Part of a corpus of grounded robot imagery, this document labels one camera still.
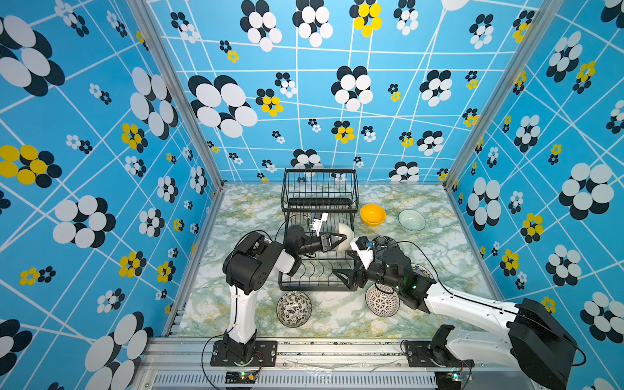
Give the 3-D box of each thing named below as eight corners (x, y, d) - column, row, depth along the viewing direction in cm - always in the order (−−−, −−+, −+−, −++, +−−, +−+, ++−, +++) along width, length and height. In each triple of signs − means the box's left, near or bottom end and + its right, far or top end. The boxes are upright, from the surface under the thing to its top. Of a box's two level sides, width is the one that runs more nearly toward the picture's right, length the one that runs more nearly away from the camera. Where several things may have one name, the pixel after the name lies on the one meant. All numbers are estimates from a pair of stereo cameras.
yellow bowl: (361, 227, 105) (362, 221, 102) (359, 209, 112) (360, 203, 109) (385, 227, 105) (388, 221, 102) (382, 209, 112) (383, 203, 109)
